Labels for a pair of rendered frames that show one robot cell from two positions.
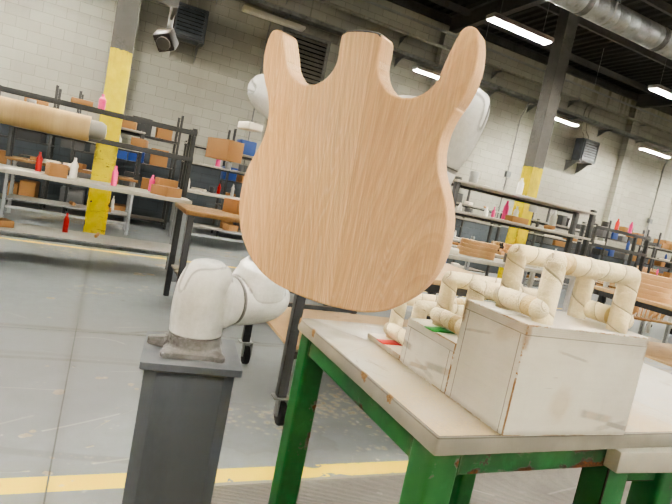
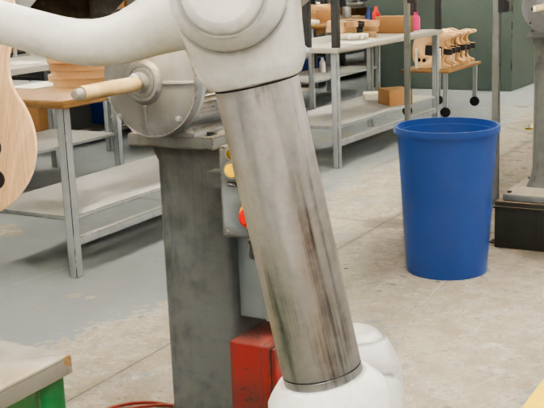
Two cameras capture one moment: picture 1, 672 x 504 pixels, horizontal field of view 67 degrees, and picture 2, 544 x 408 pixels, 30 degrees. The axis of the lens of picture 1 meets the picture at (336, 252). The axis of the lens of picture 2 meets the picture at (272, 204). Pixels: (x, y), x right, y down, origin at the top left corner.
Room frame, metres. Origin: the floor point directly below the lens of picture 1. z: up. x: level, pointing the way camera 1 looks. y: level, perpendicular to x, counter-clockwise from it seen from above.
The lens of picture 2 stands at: (2.57, -0.50, 1.48)
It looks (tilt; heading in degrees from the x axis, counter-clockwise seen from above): 13 degrees down; 146
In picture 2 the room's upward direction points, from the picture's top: 2 degrees counter-clockwise
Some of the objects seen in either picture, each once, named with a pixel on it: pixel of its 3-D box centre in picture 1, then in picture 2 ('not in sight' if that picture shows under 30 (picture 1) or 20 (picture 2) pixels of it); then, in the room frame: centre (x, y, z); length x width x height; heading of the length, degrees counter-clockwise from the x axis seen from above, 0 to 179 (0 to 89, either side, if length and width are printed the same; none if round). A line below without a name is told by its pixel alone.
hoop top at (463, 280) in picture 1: (484, 283); not in sight; (1.03, -0.31, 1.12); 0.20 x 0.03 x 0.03; 114
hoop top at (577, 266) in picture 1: (594, 269); not in sight; (0.81, -0.41, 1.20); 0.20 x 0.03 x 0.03; 114
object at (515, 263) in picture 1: (511, 280); not in sight; (0.85, -0.30, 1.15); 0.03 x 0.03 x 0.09
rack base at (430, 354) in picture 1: (481, 357); not in sight; (0.99, -0.32, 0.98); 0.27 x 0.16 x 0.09; 115
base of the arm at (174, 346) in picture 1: (187, 340); not in sight; (1.48, 0.38, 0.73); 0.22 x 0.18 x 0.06; 108
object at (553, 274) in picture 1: (548, 292); not in sight; (0.77, -0.33, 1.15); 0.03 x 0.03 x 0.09
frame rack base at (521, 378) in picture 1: (545, 366); not in sight; (0.85, -0.39, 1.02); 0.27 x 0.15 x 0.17; 115
